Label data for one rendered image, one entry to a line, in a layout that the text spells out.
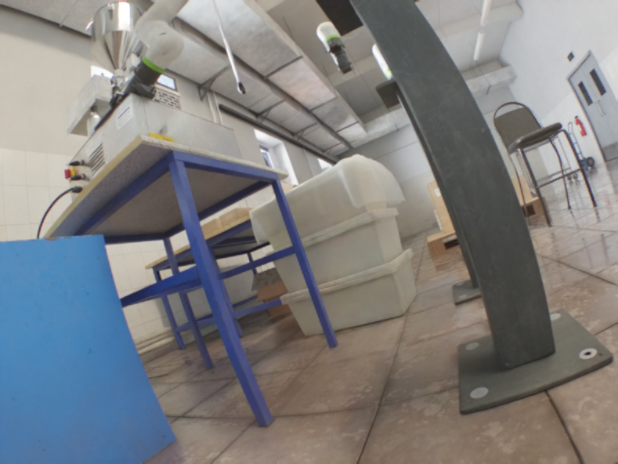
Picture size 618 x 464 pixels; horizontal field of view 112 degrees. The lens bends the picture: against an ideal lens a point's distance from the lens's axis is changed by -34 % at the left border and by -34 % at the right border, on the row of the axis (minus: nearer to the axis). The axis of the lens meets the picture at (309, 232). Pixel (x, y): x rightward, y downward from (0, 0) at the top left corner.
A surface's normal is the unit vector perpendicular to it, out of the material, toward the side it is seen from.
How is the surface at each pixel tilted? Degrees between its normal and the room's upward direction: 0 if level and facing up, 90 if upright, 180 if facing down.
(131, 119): 90
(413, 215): 90
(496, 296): 90
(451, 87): 90
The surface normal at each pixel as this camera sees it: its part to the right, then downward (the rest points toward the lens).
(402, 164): -0.37, 0.05
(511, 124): -0.40, -0.18
